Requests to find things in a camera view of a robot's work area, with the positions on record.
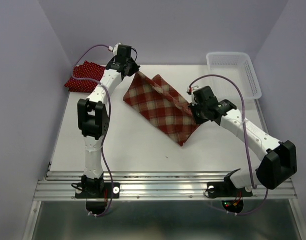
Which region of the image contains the red polka dot skirt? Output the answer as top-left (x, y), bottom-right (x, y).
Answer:
top-left (64, 77), bottom-right (98, 93)
top-left (72, 61), bottom-right (105, 81)

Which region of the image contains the red white plaid skirt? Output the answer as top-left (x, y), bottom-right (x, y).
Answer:
top-left (123, 71), bottom-right (199, 146)

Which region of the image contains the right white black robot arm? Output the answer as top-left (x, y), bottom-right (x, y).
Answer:
top-left (189, 86), bottom-right (297, 195)

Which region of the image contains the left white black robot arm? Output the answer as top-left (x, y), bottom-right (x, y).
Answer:
top-left (76, 43), bottom-right (140, 198)

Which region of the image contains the white plastic basket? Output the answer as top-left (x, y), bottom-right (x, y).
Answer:
top-left (206, 51), bottom-right (262, 100)

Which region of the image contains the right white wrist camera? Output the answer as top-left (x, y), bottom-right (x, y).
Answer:
top-left (186, 85), bottom-right (199, 95)

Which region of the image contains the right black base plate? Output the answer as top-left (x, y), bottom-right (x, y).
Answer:
top-left (204, 181), bottom-right (253, 199)

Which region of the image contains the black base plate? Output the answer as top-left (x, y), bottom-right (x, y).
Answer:
top-left (204, 181), bottom-right (253, 199)
top-left (71, 182), bottom-right (120, 199)

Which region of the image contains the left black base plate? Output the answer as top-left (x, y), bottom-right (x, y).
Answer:
top-left (71, 182), bottom-right (120, 199)

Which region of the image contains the aluminium rail frame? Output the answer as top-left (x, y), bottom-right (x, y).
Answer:
top-left (22, 144), bottom-right (306, 240)

